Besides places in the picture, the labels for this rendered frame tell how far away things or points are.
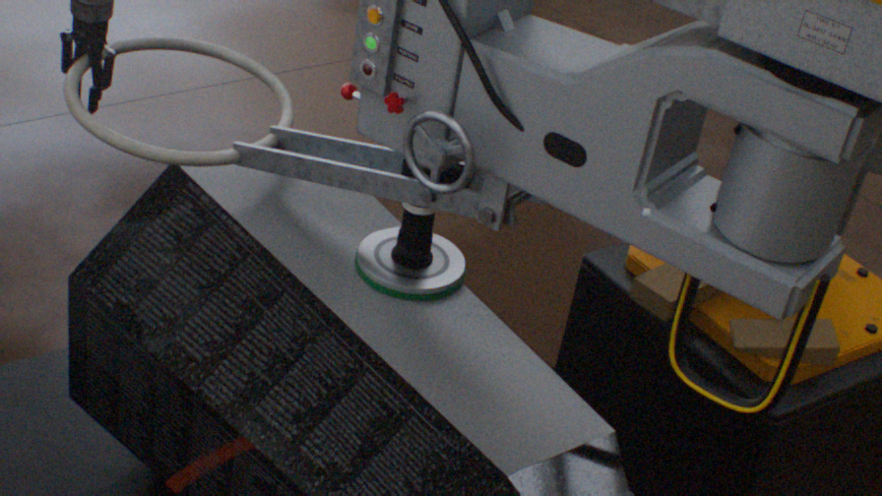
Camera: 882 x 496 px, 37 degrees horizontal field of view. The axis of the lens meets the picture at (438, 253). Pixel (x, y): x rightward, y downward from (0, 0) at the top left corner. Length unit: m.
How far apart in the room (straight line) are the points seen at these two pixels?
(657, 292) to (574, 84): 0.70
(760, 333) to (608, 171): 0.71
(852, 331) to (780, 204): 0.89
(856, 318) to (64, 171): 2.58
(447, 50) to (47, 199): 2.27
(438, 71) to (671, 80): 0.44
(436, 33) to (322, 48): 3.15
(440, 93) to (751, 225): 0.58
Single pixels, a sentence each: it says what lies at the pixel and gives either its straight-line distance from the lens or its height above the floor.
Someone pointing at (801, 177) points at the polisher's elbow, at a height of 1.40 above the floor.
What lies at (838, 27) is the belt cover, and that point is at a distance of 1.89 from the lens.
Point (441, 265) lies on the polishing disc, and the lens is 2.61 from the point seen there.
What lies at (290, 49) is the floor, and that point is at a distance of 5.35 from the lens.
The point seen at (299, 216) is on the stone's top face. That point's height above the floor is 0.82.
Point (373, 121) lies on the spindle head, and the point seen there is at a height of 1.17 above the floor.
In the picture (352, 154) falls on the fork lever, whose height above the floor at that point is 0.97.
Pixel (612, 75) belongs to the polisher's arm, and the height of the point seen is 1.43.
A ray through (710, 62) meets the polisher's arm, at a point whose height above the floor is 1.52.
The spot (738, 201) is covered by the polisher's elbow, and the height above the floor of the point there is 1.32.
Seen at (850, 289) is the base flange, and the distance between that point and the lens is 3.03.
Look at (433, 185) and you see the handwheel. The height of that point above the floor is 1.14.
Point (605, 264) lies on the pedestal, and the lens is 2.93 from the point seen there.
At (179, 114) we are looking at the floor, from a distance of 4.81.
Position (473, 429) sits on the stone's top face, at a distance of 2.28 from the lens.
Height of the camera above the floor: 2.29
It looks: 33 degrees down
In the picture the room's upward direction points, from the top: 10 degrees clockwise
